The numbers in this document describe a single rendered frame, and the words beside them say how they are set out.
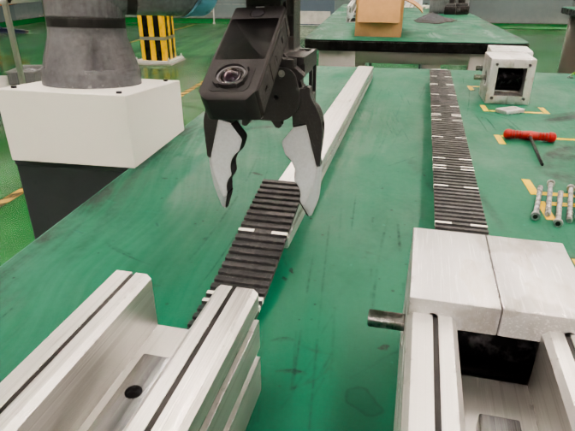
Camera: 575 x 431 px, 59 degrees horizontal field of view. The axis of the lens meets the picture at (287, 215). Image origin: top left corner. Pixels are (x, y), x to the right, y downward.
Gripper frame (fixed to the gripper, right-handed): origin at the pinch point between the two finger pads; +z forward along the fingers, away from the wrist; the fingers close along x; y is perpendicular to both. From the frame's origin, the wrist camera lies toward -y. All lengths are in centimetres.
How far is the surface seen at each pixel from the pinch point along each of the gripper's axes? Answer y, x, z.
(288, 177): 14.1, 1.0, 2.6
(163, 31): 543, 283, 44
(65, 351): -25.9, 3.2, -2.8
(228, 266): -5.6, 1.9, 4.0
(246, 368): -21.1, -4.9, 0.9
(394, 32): 192, -2, 3
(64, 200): 20.2, 39.4, 12.5
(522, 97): 75, -36, 4
